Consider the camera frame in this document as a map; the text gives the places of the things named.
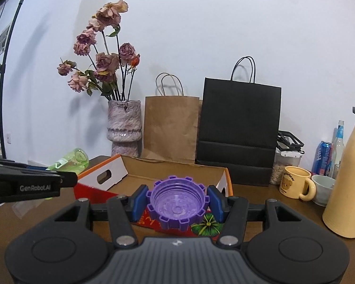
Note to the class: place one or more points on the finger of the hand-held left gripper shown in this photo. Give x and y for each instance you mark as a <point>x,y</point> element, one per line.
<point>14,164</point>
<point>68,180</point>

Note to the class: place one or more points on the clear plastic bottle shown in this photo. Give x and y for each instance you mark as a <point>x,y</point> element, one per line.
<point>338,145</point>

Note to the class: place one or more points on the mottled pink ceramic vase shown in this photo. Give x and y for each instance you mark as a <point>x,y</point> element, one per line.
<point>124,124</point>

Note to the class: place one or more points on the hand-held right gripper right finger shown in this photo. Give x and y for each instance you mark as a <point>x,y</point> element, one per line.
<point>216,202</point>

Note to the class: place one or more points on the orange and red cardboard box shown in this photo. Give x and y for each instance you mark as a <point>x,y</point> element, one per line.
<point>171,171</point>

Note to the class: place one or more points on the purple gear-shaped lid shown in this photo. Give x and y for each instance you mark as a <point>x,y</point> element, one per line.
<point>177,202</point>

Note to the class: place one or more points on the white wall socket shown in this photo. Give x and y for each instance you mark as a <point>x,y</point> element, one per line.
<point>9,138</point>

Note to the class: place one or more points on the black light stand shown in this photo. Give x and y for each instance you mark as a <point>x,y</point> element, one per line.
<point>6,80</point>

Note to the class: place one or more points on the dried pink roses bouquet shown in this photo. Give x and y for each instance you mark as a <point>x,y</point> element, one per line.
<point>106,65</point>

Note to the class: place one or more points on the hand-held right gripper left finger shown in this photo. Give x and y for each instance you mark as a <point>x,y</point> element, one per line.
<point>139,202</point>

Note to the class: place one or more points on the clear container with black lid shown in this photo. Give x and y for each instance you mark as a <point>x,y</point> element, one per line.
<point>284,159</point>

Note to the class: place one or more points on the cream thermos jug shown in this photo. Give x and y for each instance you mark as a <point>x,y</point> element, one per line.
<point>349,189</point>

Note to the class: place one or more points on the brown paper bag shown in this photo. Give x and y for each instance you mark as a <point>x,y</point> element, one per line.
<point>171,127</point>

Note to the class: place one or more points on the blue soda can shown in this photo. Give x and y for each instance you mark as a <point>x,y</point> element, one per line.
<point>322,158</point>

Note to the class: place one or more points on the small white cup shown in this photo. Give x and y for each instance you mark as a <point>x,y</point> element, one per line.
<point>322,188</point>

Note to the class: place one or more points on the yellow bear mug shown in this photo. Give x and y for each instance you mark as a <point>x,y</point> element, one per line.
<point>293,183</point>

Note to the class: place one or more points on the framed wall picture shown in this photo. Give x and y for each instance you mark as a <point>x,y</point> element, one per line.
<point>2,40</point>

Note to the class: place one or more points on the black paper bag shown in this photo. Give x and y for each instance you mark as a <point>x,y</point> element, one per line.
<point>239,124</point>

